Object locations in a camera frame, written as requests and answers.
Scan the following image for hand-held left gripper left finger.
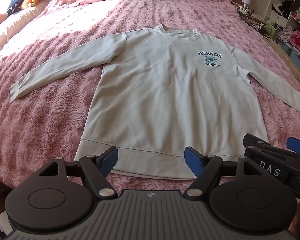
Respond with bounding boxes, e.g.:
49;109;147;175
36;146;118;198

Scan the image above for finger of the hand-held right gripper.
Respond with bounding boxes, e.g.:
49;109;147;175
286;136;300;155
242;133;298;164

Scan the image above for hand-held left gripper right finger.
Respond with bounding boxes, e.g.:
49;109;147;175
184;146;259;198

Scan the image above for white printed sweatshirt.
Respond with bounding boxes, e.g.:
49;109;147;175
9;24;300;179

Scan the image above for black clothes on shelf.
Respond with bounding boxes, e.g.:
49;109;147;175
277;0;294;18

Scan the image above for pink fluffy blanket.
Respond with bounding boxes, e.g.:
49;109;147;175
0;0;300;193

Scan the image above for blue storage box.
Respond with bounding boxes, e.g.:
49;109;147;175
277;37;300;68

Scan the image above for green basket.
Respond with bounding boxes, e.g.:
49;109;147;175
266;19;282;39

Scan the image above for white drawer box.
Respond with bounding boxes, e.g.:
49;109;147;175
269;10;289;27

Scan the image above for white power strip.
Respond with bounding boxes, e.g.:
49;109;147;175
237;6;256;15

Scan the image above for cream long cushion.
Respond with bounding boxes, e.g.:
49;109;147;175
0;0;55;52

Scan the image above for orange plush toy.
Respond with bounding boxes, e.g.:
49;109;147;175
21;0;39;8

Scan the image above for black cable tangle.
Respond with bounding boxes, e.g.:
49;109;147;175
250;22;268;34

